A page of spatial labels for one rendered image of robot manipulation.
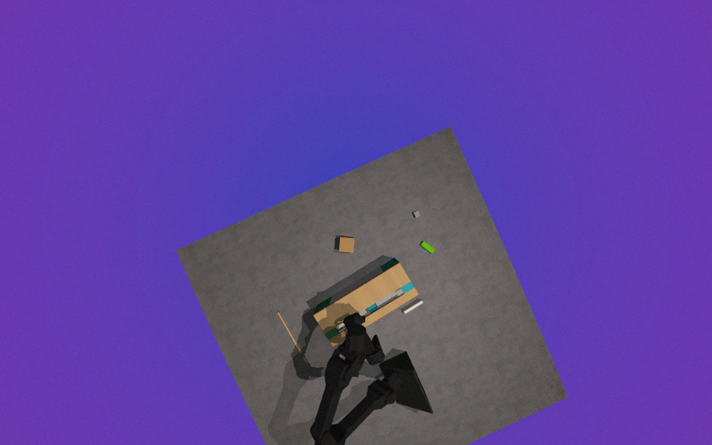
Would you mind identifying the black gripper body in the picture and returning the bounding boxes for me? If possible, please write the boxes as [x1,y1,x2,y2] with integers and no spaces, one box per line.
[343,312,385,365]

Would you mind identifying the green rectangular block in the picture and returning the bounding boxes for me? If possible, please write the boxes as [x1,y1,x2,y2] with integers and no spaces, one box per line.
[421,241,435,253]

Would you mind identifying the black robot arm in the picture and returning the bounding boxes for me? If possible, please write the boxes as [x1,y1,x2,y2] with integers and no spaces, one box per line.
[310,324,404,445]

